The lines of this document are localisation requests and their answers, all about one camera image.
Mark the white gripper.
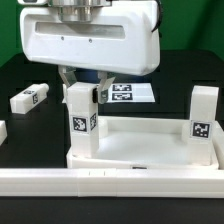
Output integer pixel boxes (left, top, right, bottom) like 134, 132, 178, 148
20, 3, 160, 104

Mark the white desk top tray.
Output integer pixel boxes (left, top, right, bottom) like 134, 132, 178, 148
67, 116, 219, 170

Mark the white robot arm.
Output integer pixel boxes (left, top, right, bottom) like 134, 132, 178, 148
17, 0, 162, 104

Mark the white marker sheet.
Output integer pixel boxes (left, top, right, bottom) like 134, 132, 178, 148
108, 83, 155, 103

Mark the white left fence block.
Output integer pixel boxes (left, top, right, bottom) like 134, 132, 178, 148
0, 120, 7, 146

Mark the white fence block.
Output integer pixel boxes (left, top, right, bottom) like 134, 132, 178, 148
212, 122, 224, 170
0, 120, 7, 146

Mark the white front fence bar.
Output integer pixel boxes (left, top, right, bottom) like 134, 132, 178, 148
0, 169, 224, 198

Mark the white right fence block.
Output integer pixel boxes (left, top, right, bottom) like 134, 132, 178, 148
212, 122, 224, 170

